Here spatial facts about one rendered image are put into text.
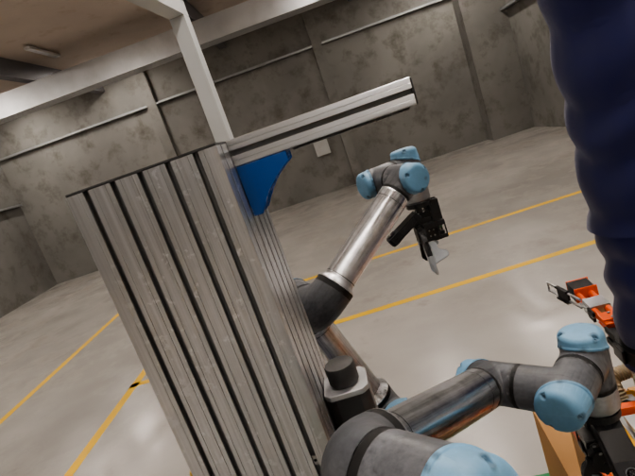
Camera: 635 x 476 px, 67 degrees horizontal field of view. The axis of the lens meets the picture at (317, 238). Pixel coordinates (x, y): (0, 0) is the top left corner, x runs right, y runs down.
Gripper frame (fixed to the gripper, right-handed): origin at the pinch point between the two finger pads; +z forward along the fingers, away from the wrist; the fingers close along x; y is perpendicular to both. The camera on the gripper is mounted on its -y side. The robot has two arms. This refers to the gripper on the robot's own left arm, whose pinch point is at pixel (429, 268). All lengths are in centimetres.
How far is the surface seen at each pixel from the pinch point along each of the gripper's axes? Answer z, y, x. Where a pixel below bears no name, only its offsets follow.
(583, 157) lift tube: -25, 33, -33
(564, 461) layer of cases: 97, 31, 25
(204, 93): -100, -96, 249
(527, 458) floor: 152, 32, 93
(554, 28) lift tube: -51, 32, -33
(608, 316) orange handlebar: 32, 47, 2
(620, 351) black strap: 21, 31, -33
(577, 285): 31, 50, 25
